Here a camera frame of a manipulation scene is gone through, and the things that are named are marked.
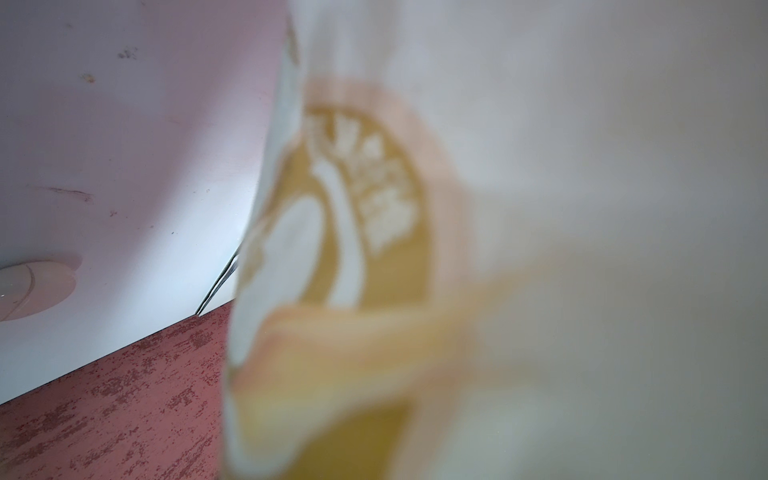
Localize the clear oats bag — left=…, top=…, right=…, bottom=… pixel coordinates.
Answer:
left=220, top=1, right=767, bottom=479

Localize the round pink lid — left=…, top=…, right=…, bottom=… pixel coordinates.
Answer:
left=1, top=261, right=77, bottom=321

